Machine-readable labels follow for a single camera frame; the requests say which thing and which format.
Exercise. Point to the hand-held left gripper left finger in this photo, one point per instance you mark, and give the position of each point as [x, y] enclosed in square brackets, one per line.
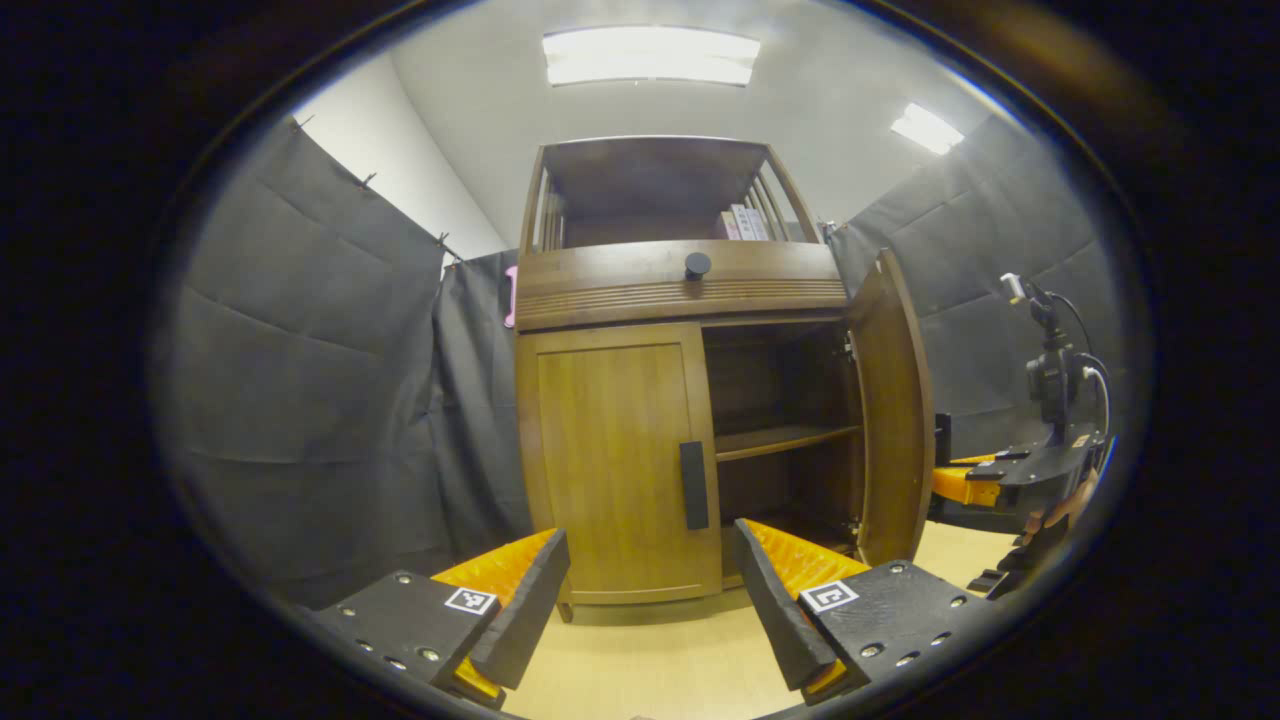
[525, 610]

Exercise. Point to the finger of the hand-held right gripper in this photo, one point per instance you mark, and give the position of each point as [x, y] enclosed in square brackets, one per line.
[965, 487]

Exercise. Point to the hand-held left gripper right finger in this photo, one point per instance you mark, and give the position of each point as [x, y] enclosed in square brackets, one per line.
[775, 610]

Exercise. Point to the brown wooden cabinet door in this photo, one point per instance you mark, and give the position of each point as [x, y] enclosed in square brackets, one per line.
[610, 460]
[890, 420]

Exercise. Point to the brown wooden double-door shoe cabinet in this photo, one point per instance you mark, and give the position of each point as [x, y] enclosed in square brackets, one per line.
[660, 290]

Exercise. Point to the wooden inner shelf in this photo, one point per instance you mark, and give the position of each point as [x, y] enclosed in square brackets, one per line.
[780, 440]

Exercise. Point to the grey book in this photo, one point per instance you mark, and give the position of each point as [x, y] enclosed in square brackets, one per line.
[760, 225]

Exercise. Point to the curved wooden drawer with knob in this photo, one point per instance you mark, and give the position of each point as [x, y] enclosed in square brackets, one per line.
[620, 285]

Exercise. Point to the white book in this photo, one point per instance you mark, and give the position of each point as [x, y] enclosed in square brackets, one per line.
[742, 222]

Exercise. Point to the pink book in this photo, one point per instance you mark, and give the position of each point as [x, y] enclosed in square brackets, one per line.
[727, 228]

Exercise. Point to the small ceiling light panel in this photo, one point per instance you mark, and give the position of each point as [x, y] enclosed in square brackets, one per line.
[927, 128]

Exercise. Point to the large ceiling light panel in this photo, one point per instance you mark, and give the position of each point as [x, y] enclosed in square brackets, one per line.
[650, 57]

